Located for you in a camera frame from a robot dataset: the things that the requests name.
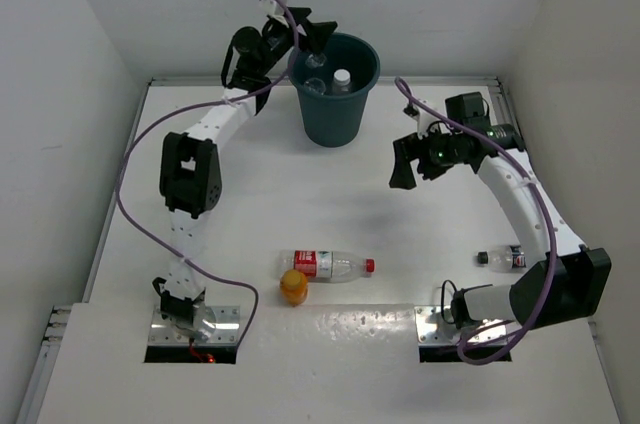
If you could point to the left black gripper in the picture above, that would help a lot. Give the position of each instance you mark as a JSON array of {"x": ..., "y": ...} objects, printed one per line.
[{"x": 316, "y": 33}]

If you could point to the orange juice bottle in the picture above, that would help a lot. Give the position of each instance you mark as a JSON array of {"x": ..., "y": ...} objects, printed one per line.
[{"x": 294, "y": 287}]

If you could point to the metal base plate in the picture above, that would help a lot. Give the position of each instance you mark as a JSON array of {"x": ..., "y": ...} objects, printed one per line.
[
  {"x": 433, "y": 331},
  {"x": 211, "y": 326}
]

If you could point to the clear unlabelled plastic bottle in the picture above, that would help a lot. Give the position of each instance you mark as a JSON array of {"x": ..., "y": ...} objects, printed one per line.
[{"x": 315, "y": 61}]

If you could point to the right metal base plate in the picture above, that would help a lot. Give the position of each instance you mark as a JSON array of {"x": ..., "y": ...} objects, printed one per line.
[{"x": 433, "y": 331}]

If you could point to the large square clear bottle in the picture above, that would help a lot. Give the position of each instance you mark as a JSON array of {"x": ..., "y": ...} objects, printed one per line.
[{"x": 341, "y": 82}]

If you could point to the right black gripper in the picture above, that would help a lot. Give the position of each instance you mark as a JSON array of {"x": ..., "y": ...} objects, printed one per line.
[{"x": 407, "y": 149}]

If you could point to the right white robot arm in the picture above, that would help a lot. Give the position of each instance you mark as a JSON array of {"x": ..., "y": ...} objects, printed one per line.
[{"x": 565, "y": 278}]

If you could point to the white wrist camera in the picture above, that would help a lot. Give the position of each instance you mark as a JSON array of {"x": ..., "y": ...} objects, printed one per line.
[
  {"x": 273, "y": 8},
  {"x": 423, "y": 118}
]

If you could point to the red label clear bottle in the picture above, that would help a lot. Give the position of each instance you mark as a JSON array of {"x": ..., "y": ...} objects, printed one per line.
[{"x": 327, "y": 266}]

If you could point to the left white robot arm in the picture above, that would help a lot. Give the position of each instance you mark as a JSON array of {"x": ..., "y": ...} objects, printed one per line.
[{"x": 190, "y": 174}]

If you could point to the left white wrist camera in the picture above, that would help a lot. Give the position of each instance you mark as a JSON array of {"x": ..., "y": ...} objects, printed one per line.
[{"x": 273, "y": 8}]

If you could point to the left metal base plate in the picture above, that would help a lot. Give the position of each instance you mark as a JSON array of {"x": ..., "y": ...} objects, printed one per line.
[{"x": 211, "y": 326}]

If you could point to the blue label clear bottle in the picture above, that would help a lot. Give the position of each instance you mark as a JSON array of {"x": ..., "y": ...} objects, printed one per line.
[{"x": 315, "y": 85}]

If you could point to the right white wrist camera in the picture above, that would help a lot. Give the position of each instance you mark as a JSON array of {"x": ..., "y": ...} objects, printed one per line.
[{"x": 423, "y": 118}]

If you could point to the small dark pepsi bottle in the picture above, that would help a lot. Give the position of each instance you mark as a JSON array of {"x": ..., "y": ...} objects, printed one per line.
[{"x": 509, "y": 258}]

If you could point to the dark teal plastic bin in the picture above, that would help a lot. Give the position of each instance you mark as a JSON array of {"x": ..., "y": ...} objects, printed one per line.
[{"x": 334, "y": 120}]

